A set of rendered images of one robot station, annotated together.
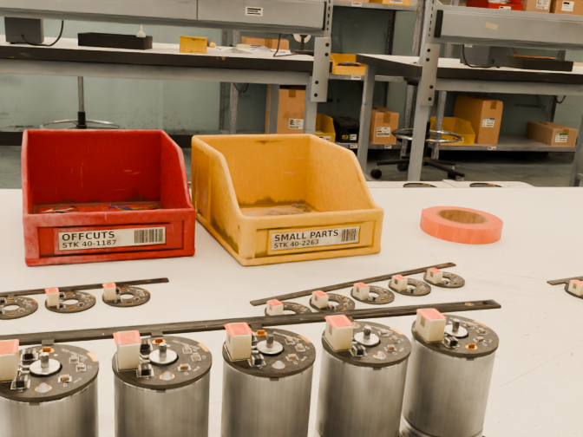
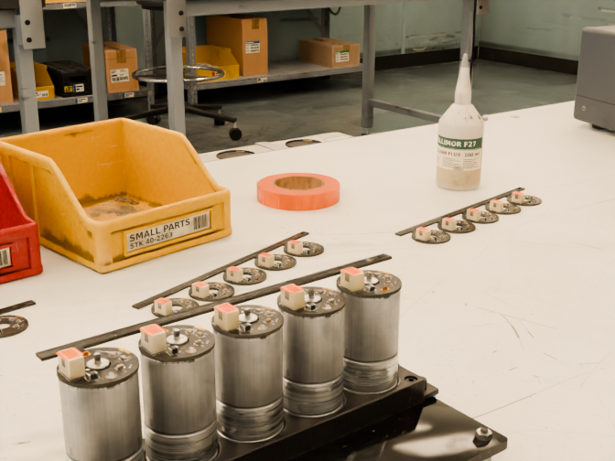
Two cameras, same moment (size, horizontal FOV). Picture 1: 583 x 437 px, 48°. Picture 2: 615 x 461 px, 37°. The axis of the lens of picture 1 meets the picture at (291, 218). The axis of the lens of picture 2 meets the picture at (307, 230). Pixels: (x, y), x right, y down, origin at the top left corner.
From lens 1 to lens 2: 15 cm
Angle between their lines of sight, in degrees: 19
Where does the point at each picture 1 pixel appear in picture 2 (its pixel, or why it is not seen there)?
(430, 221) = (270, 193)
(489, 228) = (329, 190)
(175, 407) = (201, 371)
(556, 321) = (413, 267)
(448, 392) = (373, 326)
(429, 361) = (357, 305)
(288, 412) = (274, 360)
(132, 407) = (169, 379)
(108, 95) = not seen: outside the picture
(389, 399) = (338, 337)
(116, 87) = not seen: outside the picture
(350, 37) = not seen: outside the picture
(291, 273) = (155, 272)
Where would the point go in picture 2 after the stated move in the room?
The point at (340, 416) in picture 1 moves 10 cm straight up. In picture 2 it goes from (305, 359) to (305, 80)
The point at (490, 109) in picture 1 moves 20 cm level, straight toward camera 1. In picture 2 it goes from (253, 30) to (253, 34)
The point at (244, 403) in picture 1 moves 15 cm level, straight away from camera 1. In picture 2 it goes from (242, 361) to (137, 229)
